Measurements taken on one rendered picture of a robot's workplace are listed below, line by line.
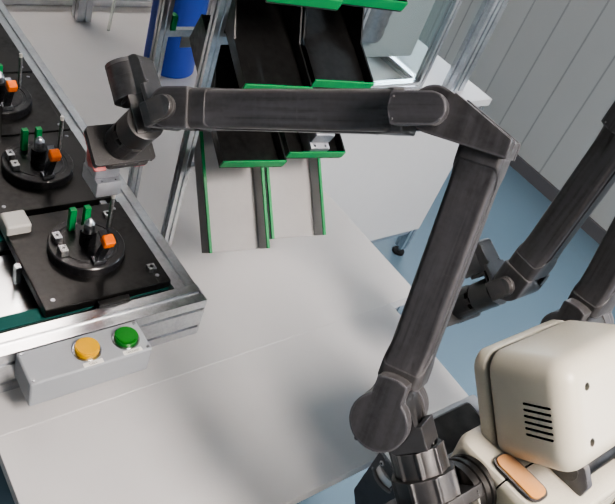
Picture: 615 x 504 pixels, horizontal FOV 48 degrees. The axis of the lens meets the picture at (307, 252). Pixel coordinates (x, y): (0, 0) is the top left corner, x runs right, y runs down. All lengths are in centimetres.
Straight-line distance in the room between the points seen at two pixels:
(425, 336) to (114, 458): 60
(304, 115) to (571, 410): 49
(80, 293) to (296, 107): 58
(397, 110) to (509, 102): 366
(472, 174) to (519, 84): 362
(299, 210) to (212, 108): 59
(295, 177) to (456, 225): 73
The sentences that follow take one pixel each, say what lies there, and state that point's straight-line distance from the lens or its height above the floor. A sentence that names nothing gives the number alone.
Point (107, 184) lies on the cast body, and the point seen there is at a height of 117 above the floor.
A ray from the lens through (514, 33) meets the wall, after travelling 447.
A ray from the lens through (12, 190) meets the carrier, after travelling 149.
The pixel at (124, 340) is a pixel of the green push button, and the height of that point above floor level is 97.
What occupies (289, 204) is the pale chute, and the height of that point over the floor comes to 104.
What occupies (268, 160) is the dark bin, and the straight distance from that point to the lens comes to 130.
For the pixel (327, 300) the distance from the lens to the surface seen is 159.
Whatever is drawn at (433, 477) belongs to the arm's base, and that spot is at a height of 123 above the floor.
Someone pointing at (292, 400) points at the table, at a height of 86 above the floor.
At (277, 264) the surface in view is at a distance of 162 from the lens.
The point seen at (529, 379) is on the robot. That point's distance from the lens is 92.
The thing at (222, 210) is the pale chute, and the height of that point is 105.
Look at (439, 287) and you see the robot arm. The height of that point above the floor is 141.
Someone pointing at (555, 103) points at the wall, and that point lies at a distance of 431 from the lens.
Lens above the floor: 192
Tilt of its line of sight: 39 degrees down
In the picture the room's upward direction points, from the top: 23 degrees clockwise
